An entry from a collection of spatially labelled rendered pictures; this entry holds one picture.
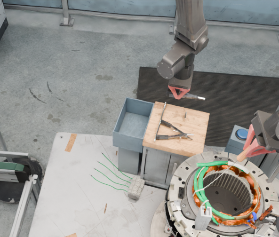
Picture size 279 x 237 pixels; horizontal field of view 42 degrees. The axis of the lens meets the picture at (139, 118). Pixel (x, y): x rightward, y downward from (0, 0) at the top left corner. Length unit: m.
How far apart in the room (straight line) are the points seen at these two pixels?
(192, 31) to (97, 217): 0.77
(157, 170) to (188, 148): 0.19
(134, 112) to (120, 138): 0.17
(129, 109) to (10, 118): 1.50
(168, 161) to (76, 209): 0.39
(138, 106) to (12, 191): 1.25
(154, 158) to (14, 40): 2.31
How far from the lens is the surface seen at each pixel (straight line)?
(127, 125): 1.34
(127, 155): 1.36
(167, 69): 1.00
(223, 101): 2.85
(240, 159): 0.93
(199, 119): 1.29
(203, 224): 1.01
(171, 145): 1.20
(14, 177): 1.59
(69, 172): 1.48
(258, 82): 3.09
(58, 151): 1.54
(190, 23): 0.91
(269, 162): 1.60
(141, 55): 3.13
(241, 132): 1.32
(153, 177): 1.40
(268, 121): 0.85
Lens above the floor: 2.04
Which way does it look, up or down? 50 degrees down
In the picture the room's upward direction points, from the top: 4 degrees clockwise
